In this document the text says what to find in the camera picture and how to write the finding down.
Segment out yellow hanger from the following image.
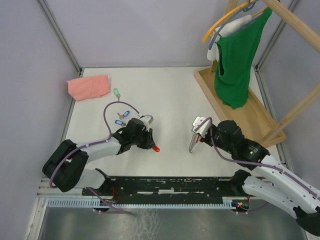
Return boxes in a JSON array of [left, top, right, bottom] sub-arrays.
[[202, 0, 258, 50]]

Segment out key with red tag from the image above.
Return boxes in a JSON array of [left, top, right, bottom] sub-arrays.
[[152, 146, 160, 153]]

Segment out pink folded cloth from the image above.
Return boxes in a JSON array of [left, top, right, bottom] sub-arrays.
[[67, 74, 111, 101]]

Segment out white cable duct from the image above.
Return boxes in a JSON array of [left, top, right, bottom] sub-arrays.
[[46, 197, 238, 209]]

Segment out silver chain keyring red tag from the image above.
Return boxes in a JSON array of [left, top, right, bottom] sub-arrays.
[[188, 133, 200, 154]]

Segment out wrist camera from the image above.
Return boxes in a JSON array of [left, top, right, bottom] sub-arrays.
[[191, 116, 213, 138], [139, 114, 154, 132]]

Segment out aluminium frame rail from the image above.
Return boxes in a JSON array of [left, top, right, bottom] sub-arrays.
[[36, 177, 308, 198]]

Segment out white cloth on hanger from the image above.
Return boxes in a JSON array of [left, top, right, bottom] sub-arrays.
[[207, 14, 252, 61]]

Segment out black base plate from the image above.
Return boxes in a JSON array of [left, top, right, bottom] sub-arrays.
[[95, 176, 248, 205]]

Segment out blue-grey hanger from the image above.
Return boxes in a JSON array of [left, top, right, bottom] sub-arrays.
[[202, 0, 268, 52]]

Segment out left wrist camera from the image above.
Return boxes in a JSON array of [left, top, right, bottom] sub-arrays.
[[139, 114, 154, 132]]

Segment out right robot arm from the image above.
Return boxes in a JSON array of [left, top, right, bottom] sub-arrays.
[[192, 117, 320, 236]]

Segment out green shirt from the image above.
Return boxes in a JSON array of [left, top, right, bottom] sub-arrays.
[[214, 7, 273, 109]]

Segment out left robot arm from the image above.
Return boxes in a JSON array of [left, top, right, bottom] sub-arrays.
[[42, 115, 156, 195]]

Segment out wooden clothes rack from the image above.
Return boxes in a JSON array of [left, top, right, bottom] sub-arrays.
[[194, 0, 320, 148]]

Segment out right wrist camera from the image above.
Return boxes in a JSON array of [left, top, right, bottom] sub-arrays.
[[191, 116, 213, 138]]

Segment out key with blue tag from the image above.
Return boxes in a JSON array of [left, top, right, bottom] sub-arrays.
[[114, 119, 127, 127], [117, 110, 130, 120]]

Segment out key with green tag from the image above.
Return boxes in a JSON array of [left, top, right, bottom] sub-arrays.
[[113, 88, 121, 102]]

